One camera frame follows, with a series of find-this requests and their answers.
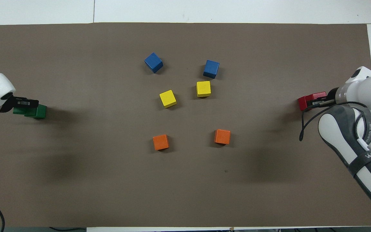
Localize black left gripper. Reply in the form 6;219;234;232
3;93;39;112

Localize blue wooden block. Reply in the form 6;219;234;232
203;60;220;79
144;53;164;73

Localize yellow wooden block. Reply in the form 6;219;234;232
159;90;177;108
196;81;212;98

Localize brown table mat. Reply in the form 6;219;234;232
0;23;371;227

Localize orange wooden block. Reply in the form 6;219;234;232
153;134;169;151
214;129;231;145

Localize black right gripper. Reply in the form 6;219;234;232
309;88;340;107

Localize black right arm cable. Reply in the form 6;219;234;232
299;101;371;168

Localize red wooden block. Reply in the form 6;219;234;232
304;92;328;107
298;96;311;111

